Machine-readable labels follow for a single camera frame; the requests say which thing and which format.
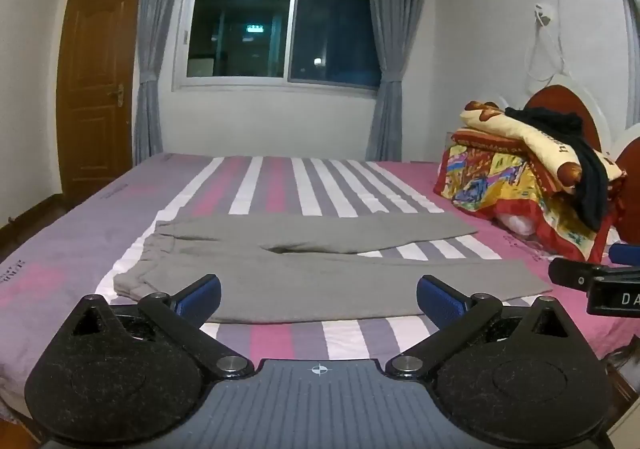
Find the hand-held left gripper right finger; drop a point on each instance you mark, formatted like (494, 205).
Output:
(439, 301)

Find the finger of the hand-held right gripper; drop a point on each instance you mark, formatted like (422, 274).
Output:
(570, 273)
(625, 255)

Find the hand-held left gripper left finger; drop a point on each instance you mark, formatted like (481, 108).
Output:
(201, 300)

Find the grey pants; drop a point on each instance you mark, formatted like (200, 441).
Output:
(310, 289)

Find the white pillow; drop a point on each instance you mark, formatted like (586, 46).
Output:
(517, 225)

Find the black garment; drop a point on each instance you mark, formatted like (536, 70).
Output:
(592, 189)

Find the colourful red-edged quilt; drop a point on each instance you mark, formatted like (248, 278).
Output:
(490, 179)

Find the cream printed blanket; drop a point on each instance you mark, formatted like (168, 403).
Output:
(540, 139)

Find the bed with striped sheet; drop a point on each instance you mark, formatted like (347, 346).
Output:
(300, 189)

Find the brown wooden door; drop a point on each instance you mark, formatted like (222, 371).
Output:
(95, 129)

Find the grey curtain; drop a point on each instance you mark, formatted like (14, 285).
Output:
(395, 29)
(631, 29)
(150, 29)

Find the sliding glass window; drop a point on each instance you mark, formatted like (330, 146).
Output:
(240, 39)

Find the white wall socket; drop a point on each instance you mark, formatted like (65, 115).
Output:
(545, 14)

